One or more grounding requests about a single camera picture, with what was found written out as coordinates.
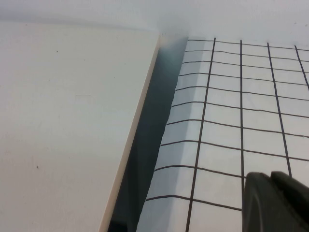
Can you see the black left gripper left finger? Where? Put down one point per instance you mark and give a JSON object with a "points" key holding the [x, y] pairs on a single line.
{"points": [[258, 205]]}

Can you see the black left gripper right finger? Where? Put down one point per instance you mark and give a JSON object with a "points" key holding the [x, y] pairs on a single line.
{"points": [[294, 205]]}

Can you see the white black-grid tablecloth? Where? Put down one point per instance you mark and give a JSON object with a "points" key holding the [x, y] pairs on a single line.
{"points": [[229, 120]]}

